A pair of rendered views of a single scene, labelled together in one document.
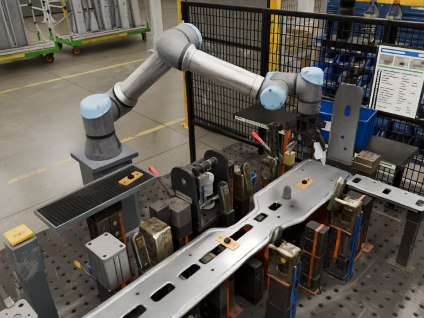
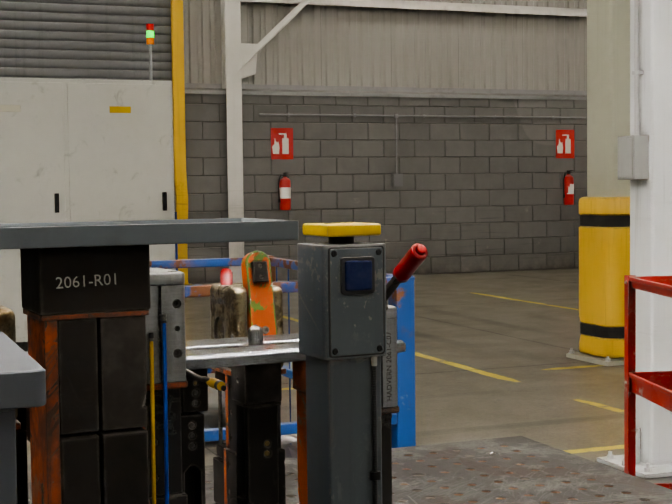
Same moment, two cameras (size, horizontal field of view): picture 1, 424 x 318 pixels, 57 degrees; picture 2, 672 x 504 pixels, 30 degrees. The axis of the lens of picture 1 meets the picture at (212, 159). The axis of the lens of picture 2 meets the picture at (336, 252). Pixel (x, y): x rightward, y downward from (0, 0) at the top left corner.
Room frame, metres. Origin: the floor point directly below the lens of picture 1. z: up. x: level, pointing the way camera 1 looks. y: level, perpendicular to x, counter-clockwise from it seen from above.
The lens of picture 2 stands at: (2.03, 0.98, 1.20)
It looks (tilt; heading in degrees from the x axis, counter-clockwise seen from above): 3 degrees down; 201
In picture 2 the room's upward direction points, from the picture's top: 1 degrees counter-clockwise
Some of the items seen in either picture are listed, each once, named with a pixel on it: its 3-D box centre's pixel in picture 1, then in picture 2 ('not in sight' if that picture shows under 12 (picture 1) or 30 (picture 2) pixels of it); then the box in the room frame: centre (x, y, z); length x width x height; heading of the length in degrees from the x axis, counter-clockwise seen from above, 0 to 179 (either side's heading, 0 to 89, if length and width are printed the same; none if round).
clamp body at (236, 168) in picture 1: (238, 208); not in sight; (1.32, -0.10, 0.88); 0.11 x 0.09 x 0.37; 46
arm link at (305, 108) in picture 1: (310, 106); not in sight; (1.29, -0.35, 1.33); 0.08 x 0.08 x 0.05
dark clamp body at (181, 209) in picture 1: (180, 247); not in sight; (1.09, 0.12, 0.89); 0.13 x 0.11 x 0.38; 46
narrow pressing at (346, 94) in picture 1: (344, 123); not in sight; (1.49, -0.56, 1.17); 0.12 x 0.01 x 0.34; 46
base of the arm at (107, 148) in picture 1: (101, 141); not in sight; (1.44, 0.45, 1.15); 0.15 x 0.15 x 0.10
